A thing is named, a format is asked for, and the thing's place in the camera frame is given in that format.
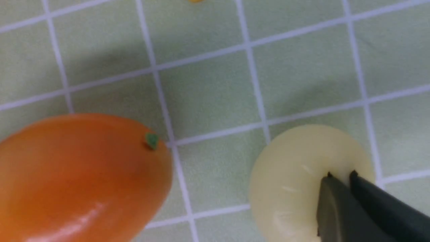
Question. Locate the pale yellow bun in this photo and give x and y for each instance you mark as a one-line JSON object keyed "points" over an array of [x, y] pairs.
{"points": [[285, 179]]}

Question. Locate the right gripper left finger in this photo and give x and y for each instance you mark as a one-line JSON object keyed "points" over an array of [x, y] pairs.
{"points": [[340, 217]]}

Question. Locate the orange plastic mango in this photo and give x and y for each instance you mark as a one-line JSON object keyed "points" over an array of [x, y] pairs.
{"points": [[82, 178]]}

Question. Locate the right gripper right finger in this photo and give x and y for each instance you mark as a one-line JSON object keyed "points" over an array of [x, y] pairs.
{"points": [[397, 219]]}

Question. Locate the green checkered tablecloth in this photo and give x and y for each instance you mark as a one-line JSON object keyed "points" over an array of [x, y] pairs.
{"points": [[219, 79]]}

